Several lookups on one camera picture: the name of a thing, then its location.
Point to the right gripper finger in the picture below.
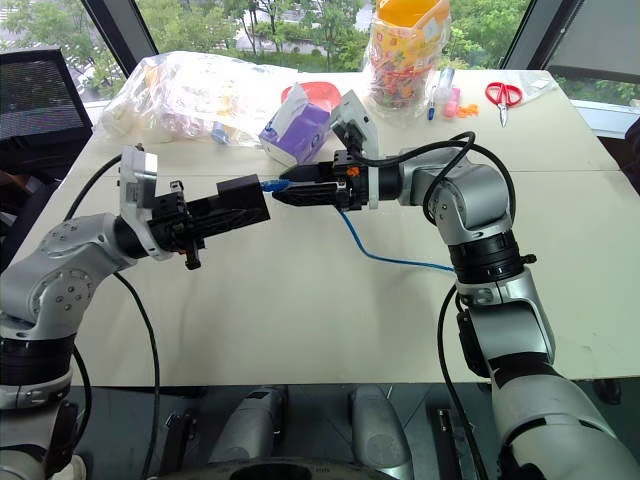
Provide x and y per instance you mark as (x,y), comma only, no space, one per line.
(315,174)
(310,195)

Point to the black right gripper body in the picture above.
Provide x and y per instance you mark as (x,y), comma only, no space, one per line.
(352,192)

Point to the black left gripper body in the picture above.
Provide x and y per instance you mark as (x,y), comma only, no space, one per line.
(172,220)

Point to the small black box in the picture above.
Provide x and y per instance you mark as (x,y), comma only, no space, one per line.
(245,192)

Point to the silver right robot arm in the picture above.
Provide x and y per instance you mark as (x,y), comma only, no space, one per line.
(480,200)

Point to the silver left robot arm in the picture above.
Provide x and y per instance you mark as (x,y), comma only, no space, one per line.
(60,280)

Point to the purple tissue pack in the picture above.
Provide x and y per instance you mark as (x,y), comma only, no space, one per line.
(295,132)

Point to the small light blue bottle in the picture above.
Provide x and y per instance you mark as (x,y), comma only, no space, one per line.
(220,134)

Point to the red plastic bowl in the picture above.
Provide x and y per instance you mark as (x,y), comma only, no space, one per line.
(320,91)

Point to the clear plastic bag with items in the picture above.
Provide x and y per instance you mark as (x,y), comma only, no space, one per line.
(190,95)

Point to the pink small toy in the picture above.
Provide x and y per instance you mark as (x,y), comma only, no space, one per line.
(451,102)

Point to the bag of colourful toys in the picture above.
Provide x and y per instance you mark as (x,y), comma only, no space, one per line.
(402,65)

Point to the orange small toy pieces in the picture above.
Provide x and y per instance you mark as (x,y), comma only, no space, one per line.
(467,111)

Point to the black mesh chair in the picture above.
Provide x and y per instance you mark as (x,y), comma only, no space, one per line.
(35,100)

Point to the grey rounded robot leg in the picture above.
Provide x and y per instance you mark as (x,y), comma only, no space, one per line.
(252,425)
(377,430)

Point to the clear flat plastic bag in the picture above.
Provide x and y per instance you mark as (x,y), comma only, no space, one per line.
(537,82)

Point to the dark rounded robot waist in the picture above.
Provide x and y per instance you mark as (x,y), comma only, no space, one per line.
(270,470)

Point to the dark object beside table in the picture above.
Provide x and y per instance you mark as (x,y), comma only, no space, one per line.
(630,155)

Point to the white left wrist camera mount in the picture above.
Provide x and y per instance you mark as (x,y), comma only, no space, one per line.
(142,170)

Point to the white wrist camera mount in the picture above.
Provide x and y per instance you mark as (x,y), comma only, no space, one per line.
(357,112)
(142,170)

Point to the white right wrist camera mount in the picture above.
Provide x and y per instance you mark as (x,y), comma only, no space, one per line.
(357,112)

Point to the dark window frame bar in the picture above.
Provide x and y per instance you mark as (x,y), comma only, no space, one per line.
(122,30)
(525,30)

